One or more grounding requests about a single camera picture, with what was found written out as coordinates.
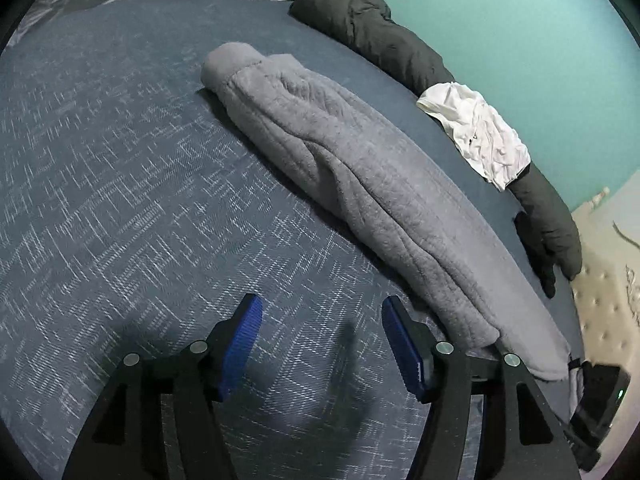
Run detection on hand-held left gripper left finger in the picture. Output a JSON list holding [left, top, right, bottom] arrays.
[[62, 293, 264, 480]]

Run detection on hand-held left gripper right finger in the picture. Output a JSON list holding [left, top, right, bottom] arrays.
[[381, 296, 583, 480]]

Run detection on dark grey duvet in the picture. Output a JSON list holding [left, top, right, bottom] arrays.
[[290, 0, 583, 281]]

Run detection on white garment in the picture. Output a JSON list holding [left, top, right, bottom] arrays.
[[416, 81, 532, 192]]

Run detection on black garment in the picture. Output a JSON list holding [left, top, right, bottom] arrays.
[[515, 211, 558, 299]]

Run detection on grey pants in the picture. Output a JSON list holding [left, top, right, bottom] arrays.
[[201, 42, 571, 381]]

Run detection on cream tufted headboard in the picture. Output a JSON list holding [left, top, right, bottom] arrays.
[[570, 187, 640, 371]]

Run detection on blue patterned bed cover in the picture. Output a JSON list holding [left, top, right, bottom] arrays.
[[0, 0, 586, 480]]

